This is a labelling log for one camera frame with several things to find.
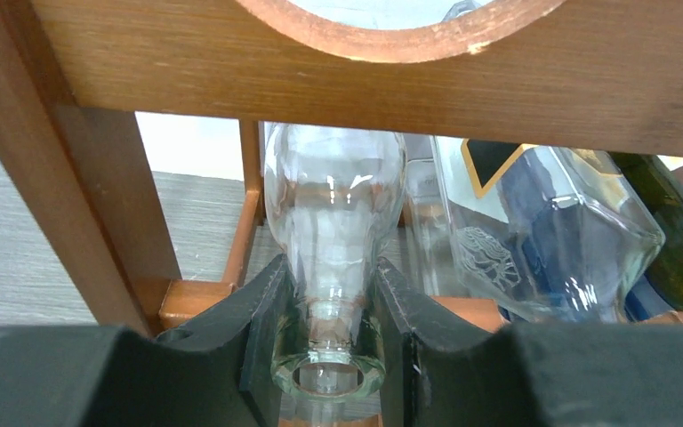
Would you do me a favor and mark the blue square glass bottle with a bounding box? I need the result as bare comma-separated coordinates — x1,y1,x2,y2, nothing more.
624,276,679,324

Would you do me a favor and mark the clear whisky bottle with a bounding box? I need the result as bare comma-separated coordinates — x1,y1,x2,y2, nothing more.
431,136,665,323

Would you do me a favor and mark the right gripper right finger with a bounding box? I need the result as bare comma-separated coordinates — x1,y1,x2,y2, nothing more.
371,258,683,426

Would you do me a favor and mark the green wine bottle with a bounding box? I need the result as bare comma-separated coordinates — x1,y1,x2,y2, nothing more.
611,152,683,311

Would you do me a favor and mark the tall clear glass bottle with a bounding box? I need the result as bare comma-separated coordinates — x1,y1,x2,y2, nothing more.
263,123,406,403

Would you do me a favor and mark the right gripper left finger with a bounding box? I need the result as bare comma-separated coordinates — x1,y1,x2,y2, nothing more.
0,255,291,426

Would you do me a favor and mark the wooden wine rack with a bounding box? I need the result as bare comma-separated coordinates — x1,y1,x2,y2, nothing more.
0,0,683,427

